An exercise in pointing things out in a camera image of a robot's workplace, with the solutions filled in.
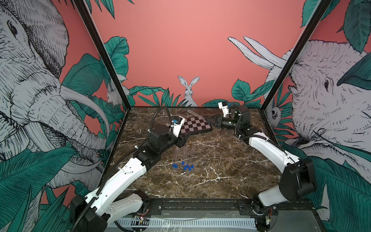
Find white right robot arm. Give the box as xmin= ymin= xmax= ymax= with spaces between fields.
xmin=207 ymin=101 xmax=317 ymax=214

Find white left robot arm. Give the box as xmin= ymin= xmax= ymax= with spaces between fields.
xmin=70 ymin=118 xmax=186 ymax=232

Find brown checkered chess board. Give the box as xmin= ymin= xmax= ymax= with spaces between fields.
xmin=180 ymin=117 xmax=213 ymax=135

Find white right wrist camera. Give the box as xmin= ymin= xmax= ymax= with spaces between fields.
xmin=218 ymin=101 xmax=230 ymax=118

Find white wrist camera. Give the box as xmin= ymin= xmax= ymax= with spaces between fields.
xmin=170 ymin=116 xmax=185 ymax=137
xmin=218 ymin=101 xmax=230 ymax=118

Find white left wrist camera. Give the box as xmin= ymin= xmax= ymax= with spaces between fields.
xmin=170 ymin=116 xmax=185 ymax=137

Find white slotted cable duct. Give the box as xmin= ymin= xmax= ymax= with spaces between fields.
xmin=118 ymin=217 xmax=257 ymax=230

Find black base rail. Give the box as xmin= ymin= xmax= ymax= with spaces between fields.
xmin=129 ymin=198 xmax=314 ymax=217

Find black frame post right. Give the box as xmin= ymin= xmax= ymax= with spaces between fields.
xmin=260 ymin=0 xmax=332 ymax=111

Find black frame post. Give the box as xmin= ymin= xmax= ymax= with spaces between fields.
xmin=72 ymin=0 xmax=131 ymax=110
xmin=260 ymin=0 xmax=332 ymax=111

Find black frame post left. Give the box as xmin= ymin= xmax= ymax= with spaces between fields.
xmin=72 ymin=0 xmax=131 ymax=110

